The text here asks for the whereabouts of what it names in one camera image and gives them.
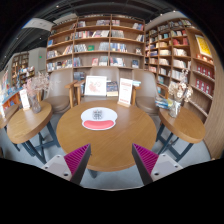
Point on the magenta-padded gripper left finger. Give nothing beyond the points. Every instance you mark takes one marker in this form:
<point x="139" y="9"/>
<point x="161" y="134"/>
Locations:
<point x="58" y="165"/>

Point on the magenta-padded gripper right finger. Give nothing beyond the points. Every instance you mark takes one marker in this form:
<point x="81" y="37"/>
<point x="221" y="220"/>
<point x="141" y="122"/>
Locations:
<point x="163" y="165"/>

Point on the white mouse pad red rest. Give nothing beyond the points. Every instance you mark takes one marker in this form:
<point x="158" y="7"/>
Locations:
<point x="98" y="125"/>

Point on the round wooden side table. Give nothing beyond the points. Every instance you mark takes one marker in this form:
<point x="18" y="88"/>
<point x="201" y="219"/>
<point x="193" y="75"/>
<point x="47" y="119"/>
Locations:
<point x="183" y="125"/>
<point x="28" y="123"/>

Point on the brown padded wooden armchair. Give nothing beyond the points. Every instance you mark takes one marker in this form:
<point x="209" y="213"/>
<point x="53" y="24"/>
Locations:
<point x="101" y="70"/>
<point x="146" y="93"/>
<point x="60" y="90"/>

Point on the small white table sign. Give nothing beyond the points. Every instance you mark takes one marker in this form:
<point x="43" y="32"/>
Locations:
<point x="24" y="99"/>

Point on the glass vase beige dried flowers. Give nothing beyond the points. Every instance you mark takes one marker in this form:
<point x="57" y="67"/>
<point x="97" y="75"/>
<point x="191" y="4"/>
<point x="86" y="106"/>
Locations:
<point x="178" y="91"/>

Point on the glass vase pink dried flowers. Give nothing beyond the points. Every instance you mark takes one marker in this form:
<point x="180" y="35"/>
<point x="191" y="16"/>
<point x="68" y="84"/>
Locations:
<point x="35" y="88"/>

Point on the white red sign wooden base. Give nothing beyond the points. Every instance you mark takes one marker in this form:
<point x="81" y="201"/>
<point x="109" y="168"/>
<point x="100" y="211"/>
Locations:
<point x="125" y="91"/>

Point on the flat blue white book stack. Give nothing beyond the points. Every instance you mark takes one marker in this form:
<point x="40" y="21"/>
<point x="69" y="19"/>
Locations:
<point x="136" y="83"/>

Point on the white framed flower picture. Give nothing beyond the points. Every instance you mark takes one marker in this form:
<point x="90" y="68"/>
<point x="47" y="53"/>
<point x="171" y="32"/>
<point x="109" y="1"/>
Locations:
<point x="95" y="86"/>

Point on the dark upright book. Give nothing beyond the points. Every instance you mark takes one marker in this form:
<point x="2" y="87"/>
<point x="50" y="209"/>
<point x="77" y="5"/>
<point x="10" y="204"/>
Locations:
<point x="112" y="88"/>

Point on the small distant wooden bookshelf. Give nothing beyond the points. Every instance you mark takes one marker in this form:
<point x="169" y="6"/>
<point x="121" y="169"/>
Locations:
<point x="21" y="66"/>

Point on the tall angled wooden bookshelf unit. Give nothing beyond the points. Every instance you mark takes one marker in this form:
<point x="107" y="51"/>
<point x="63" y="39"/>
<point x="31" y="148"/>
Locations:
<point x="180" y="50"/>

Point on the wide wooden bookshelf unit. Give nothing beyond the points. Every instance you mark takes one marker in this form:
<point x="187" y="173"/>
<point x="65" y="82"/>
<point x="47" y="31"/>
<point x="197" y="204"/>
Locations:
<point x="96" y="40"/>

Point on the white hanging ceiling sign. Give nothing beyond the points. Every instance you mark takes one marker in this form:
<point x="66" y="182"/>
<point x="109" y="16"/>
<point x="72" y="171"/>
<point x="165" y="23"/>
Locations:
<point x="39" y="24"/>

